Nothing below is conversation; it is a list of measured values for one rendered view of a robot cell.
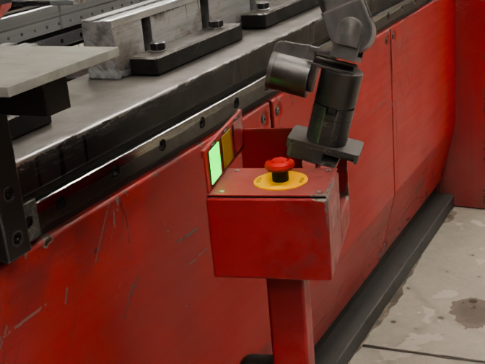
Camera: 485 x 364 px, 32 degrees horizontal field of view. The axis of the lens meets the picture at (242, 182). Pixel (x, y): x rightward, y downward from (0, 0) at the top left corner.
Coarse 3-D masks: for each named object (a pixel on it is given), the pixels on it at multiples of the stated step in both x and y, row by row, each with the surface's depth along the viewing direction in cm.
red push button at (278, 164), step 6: (270, 162) 112; (276, 162) 112; (282, 162) 111; (288, 162) 112; (270, 168) 111; (276, 168) 111; (282, 168) 111; (288, 168) 111; (276, 174) 112; (282, 174) 112; (288, 174) 113; (276, 180) 112; (282, 180) 112; (288, 180) 113
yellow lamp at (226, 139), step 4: (228, 132) 119; (224, 136) 117; (228, 136) 119; (224, 140) 117; (228, 140) 119; (224, 144) 117; (228, 144) 119; (224, 148) 117; (228, 148) 119; (224, 152) 117; (228, 152) 119; (224, 156) 117; (228, 156) 119; (232, 156) 121; (224, 160) 117; (228, 160) 119; (224, 164) 117; (228, 164) 119; (224, 168) 118
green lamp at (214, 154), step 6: (216, 144) 113; (210, 150) 111; (216, 150) 113; (210, 156) 111; (216, 156) 113; (210, 162) 111; (216, 162) 113; (216, 168) 113; (216, 174) 113; (216, 180) 113
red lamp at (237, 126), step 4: (240, 116) 126; (240, 120) 126; (232, 124) 122; (236, 124) 123; (240, 124) 126; (236, 128) 123; (240, 128) 126; (236, 132) 123; (240, 132) 126; (236, 136) 123; (240, 136) 126; (236, 140) 123; (240, 140) 126; (236, 144) 123; (240, 144) 126; (236, 148) 123; (240, 148) 126; (236, 152) 123
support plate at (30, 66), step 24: (0, 48) 98; (24, 48) 97; (48, 48) 96; (72, 48) 94; (96, 48) 93; (0, 72) 85; (24, 72) 84; (48, 72) 83; (72, 72) 86; (0, 96) 79
